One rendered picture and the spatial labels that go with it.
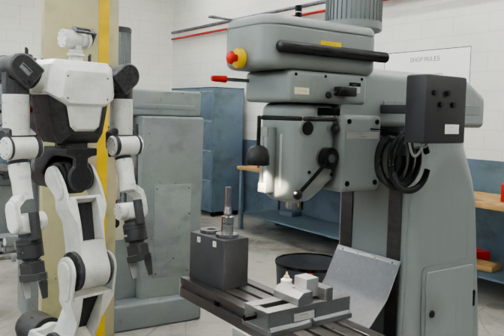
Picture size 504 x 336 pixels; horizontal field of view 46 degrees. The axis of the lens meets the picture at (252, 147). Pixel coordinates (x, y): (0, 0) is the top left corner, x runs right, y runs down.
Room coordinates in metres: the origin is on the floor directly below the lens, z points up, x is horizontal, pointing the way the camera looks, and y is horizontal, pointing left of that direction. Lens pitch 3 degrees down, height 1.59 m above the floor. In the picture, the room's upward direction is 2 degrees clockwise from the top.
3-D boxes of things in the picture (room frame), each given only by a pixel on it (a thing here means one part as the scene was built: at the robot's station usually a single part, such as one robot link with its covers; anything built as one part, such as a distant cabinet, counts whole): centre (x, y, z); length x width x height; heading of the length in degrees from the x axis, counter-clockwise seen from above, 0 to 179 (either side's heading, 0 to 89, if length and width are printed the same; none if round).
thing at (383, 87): (2.28, -0.55, 1.66); 0.80 x 0.23 x 0.20; 125
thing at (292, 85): (2.02, -0.18, 1.68); 0.34 x 0.24 x 0.10; 125
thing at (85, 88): (2.28, 0.71, 1.63); 0.34 x 0.30 x 0.36; 138
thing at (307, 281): (1.92, -0.19, 1.04); 0.06 x 0.05 x 0.06; 36
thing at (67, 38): (2.23, 0.67, 1.84); 0.10 x 0.07 x 0.09; 138
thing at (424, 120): (1.89, -0.58, 1.62); 0.20 x 0.09 x 0.21; 125
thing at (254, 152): (1.85, -0.02, 1.46); 0.07 x 0.07 x 0.06
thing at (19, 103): (2.08, 0.81, 1.52); 0.13 x 0.12 x 0.22; 141
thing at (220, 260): (2.33, 0.12, 1.03); 0.22 x 0.12 x 0.20; 41
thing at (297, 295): (1.89, -0.14, 1.02); 0.12 x 0.06 x 0.04; 36
